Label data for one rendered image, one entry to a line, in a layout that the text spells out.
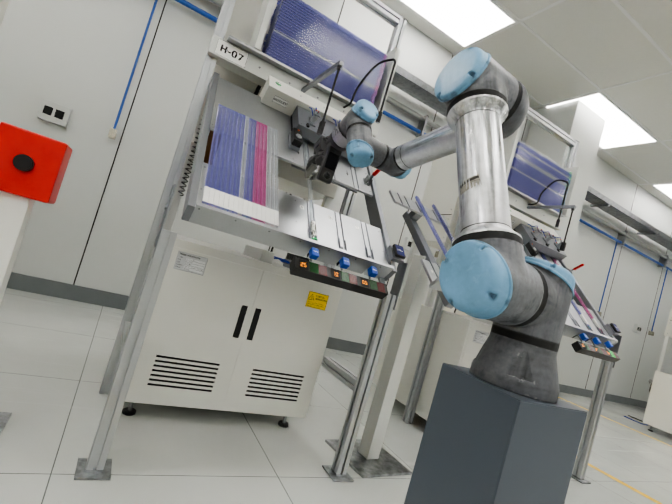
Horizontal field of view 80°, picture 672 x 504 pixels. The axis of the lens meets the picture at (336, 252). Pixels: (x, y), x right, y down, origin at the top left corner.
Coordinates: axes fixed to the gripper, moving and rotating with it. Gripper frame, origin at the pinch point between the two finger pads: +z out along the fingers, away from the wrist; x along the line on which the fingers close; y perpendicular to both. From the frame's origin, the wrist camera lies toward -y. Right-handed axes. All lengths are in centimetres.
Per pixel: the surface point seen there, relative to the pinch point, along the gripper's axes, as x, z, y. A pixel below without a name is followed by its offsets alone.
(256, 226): 19.0, -7.0, -30.5
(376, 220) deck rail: -30.0, 0.9, -6.2
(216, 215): 30.2, -6.3, -30.6
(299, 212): 4.2, -2.8, -17.7
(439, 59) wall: -158, 58, 254
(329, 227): -6.9, -3.3, -19.7
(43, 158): 72, 4, -24
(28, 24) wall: 132, 123, 139
